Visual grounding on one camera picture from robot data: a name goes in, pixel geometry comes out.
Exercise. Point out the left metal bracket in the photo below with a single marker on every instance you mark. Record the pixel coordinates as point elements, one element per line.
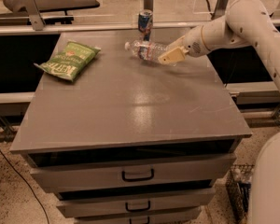
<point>34,15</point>

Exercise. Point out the wire mesh basket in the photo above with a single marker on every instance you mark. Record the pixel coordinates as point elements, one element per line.
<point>239,198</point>

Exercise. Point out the top grey drawer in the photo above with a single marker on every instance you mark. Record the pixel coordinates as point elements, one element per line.
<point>121,174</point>

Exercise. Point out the green chip bag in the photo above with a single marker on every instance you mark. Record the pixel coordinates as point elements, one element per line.
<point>68,63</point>

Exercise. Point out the right metal bracket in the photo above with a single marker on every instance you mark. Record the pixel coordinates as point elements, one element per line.
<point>220,8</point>

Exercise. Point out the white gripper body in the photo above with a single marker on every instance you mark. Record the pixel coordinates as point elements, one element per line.
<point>192,44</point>

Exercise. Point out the metal rail barrier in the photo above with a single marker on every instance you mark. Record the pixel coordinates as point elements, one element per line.
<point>58,29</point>

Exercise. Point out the blue silver energy drink can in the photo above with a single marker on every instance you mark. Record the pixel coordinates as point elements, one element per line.
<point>145,19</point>

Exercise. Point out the bottom grey drawer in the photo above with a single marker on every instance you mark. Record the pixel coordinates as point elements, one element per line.
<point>161,218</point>

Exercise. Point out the middle grey drawer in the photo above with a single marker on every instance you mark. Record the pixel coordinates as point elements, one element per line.
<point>136,204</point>

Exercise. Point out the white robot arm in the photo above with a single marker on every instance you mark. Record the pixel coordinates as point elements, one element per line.
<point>245,23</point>

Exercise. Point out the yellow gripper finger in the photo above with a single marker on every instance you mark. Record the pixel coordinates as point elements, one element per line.
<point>177,43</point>
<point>171,56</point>

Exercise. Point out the grey drawer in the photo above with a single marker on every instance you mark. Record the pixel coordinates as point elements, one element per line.
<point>161,218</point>
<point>136,204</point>
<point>121,174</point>

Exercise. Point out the clear plastic water bottle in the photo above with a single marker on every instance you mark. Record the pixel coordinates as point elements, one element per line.
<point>146,50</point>

